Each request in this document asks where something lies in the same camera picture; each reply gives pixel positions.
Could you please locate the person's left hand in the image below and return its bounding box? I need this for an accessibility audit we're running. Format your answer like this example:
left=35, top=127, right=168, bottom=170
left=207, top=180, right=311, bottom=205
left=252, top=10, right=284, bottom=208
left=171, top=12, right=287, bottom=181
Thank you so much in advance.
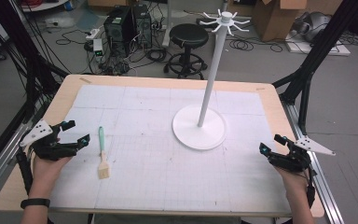
left=27, top=154, right=73, bottom=200

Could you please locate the grey rounded device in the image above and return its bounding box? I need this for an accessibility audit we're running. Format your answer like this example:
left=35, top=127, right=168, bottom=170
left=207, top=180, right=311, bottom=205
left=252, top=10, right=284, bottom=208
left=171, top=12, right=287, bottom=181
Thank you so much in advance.
left=292, top=11, right=333, bottom=43

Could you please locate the white grid mat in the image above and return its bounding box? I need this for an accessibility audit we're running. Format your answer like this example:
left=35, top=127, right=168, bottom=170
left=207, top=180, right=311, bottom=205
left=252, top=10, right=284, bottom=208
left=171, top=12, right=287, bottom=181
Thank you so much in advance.
left=49, top=84, right=292, bottom=213

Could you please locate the large cardboard box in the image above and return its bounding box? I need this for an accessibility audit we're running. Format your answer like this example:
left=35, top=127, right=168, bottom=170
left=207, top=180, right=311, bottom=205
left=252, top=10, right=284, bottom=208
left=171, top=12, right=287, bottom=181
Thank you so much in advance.
left=251, top=0, right=309, bottom=43

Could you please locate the grey metal pole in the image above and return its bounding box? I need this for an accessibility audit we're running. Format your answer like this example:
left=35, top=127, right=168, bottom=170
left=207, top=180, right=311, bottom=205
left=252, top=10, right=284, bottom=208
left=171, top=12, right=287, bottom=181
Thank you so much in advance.
left=162, top=0, right=173, bottom=49

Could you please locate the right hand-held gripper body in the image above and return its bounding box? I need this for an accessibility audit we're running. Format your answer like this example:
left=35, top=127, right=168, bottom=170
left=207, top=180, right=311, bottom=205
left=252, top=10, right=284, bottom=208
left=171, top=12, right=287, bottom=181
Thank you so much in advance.
left=268, top=135, right=337, bottom=173

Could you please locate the teal-handled wooden brush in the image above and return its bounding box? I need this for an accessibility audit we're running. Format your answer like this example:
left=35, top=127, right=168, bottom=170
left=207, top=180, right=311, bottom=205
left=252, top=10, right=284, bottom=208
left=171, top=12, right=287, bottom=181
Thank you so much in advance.
left=97, top=125, right=112, bottom=180

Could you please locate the coiled black cable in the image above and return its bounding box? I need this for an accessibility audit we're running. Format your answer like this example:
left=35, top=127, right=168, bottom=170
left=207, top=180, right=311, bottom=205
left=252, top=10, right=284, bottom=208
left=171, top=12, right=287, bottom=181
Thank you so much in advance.
left=228, top=38, right=255, bottom=53

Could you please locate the black round stool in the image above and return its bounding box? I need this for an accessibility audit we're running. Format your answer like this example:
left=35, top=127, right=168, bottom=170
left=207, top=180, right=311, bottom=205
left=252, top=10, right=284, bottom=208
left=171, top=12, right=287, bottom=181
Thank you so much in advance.
left=163, top=23, right=211, bottom=80

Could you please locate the aluminium rail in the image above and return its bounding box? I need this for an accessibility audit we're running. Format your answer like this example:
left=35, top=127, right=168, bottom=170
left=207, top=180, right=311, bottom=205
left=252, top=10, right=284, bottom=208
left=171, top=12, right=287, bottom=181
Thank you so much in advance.
left=280, top=101, right=345, bottom=224
left=0, top=102, right=46, bottom=204

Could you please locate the white hook stand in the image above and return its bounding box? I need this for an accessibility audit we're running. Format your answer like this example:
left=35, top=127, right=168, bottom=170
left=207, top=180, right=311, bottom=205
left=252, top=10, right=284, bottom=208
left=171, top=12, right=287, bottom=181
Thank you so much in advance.
left=172, top=8, right=252, bottom=151

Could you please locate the black wristband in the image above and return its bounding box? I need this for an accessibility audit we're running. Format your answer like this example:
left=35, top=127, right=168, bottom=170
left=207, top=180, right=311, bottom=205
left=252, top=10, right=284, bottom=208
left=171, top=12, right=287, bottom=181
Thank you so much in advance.
left=20, top=198, right=51, bottom=210

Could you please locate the white flat board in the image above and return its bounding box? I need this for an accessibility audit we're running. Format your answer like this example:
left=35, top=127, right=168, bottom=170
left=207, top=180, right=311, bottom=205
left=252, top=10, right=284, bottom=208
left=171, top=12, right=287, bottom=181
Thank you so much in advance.
left=284, top=33, right=352, bottom=57

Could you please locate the black metal frame stand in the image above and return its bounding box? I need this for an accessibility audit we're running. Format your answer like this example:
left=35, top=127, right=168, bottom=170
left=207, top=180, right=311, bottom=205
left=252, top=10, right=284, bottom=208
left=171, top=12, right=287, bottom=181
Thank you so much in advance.
left=0, top=0, right=71, bottom=178
left=272, top=0, right=358, bottom=135

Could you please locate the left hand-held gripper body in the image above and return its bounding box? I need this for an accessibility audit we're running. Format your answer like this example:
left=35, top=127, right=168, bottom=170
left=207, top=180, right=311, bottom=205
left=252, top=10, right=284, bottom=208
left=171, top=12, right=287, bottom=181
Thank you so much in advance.
left=19, top=119, right=78, bottom=161

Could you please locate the white power strip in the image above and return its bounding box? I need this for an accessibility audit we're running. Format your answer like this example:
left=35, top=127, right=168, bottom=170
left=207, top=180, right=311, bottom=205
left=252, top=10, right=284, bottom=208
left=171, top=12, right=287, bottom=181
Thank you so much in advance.
left=85, top=28, right=103, bottom=41

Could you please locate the white round table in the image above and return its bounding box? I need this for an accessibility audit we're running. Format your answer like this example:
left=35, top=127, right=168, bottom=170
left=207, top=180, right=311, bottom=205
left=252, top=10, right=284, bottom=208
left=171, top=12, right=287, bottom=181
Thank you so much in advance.
left=21, top=0, right=70, bottom=13

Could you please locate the person's right hand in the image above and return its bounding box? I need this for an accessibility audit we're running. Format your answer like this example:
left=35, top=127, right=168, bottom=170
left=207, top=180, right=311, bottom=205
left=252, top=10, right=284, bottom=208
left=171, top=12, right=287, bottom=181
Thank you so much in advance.
left=274, top=166, right=310, bottom=196

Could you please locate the black computer tower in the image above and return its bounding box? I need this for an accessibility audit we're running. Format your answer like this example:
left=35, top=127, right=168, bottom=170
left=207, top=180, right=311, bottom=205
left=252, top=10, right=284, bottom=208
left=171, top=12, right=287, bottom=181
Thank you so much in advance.
left=103, top=6, right=135, bottom=58
left=131, top=4, right=154, bottom=49

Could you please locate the white box with green light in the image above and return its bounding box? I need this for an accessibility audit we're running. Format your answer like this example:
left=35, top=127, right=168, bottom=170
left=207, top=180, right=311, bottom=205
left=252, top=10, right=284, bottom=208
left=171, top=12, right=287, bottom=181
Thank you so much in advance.
left=91, top=38, right=104, bottom=58

